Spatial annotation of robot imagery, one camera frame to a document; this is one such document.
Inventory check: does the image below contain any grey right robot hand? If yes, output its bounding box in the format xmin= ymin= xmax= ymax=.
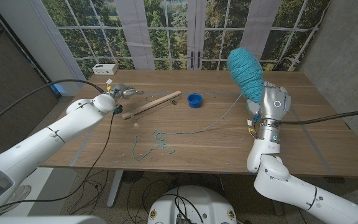
xmin=246 ymin=81 xmax=291 ymax=123

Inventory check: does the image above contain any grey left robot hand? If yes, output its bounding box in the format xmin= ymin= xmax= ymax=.
xmin=106 ymin=82 xmax=145 ymax=101

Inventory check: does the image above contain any wooden rod with metal clips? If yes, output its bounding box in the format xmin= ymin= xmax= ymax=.
xmin=121 ymin=90 xmax=182 ymax=127

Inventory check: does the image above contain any teal yarn skein with strand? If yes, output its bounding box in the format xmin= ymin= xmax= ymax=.
xmin=131 ymin=47 xmax=265 ymax=162

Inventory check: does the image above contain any blue plastic cup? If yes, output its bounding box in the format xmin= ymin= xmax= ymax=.
xmin=187 ymin=93 xmax=203 ymax=109

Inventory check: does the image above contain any white power strip box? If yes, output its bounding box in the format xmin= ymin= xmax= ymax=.
xmin=92 ymin=63 xmax=119 ymax=76

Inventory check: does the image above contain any printed window forest backdrop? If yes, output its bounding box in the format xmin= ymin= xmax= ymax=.
xmin=40 ymin=0 xmax=332 ymax=80

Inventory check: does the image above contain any white table leg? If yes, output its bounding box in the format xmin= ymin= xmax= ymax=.
xmin=106 ymin=170 xmax=124 ymax=208

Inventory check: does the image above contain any grey table leg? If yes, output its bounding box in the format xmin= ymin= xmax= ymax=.
xmin=264 ymin=175 xmax=285 ymax=216

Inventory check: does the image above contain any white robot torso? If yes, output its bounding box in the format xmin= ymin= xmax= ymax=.
xmin=147 ymin=185 xmax=238 ymax=224

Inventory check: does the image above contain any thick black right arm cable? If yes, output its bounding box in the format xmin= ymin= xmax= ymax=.
xmin=272 ymin=109 xmax=358 ymax=126

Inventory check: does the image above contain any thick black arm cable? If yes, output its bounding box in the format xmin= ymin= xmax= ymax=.
xmin=272 ymin=109 xmax=358 ymax=126
xmin=0 ymin=78 xmax=105 ymax=131

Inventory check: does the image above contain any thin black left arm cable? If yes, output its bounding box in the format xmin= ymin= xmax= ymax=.
xmin=0 ymin=113 xmax=116 ymax=214

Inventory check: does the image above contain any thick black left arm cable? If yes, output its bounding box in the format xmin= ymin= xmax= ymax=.
xmin=0 ymin=78 xmax=105 ymax=131

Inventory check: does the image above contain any black floor cable tangle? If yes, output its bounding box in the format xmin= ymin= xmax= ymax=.
xmin=70 ymin=169 xmax=180 ymax=224

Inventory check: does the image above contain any black torso cable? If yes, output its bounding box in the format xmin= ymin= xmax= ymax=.
xmin=163 ymin=193 xmax=204 ymax=224

